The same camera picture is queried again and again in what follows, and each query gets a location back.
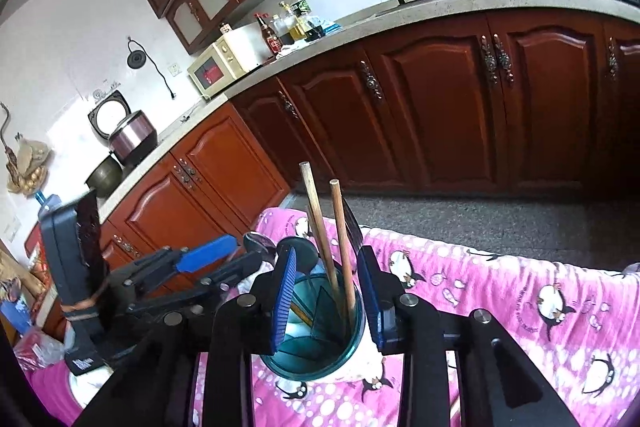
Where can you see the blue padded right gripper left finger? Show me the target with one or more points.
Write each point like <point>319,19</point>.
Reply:
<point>156,384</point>

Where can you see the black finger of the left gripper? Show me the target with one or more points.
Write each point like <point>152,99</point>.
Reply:
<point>233,272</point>

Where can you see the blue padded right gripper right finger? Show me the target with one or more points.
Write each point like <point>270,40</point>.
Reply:
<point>498,383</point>

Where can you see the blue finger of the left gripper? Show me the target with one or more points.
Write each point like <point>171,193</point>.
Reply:
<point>201,257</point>

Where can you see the wooden handled spoon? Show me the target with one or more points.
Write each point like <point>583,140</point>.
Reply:
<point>319,230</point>
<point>343,243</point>

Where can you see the white floral utensil holder cup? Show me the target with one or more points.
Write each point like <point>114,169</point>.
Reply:
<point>319,344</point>

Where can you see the dark metal bowl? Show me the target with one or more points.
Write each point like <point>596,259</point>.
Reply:
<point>105,178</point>

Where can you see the rice cooker open lid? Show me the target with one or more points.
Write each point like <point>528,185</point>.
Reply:
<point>128,133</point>

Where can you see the pink penguin print towel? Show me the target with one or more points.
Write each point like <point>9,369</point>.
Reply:
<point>579,326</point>

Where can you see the cream microwave oven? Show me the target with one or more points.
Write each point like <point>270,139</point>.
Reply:
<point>232,56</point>

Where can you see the dark sauce bottle red label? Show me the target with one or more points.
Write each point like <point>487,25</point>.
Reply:
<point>271,39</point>

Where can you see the dark wooden base cabinets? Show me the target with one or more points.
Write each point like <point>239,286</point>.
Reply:
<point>536,107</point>

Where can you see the cooking oil bottle yellow cap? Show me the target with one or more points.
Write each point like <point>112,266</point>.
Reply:
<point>301,10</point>

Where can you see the metal fork wooden handle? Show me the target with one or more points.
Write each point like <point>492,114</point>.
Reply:
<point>254,242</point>

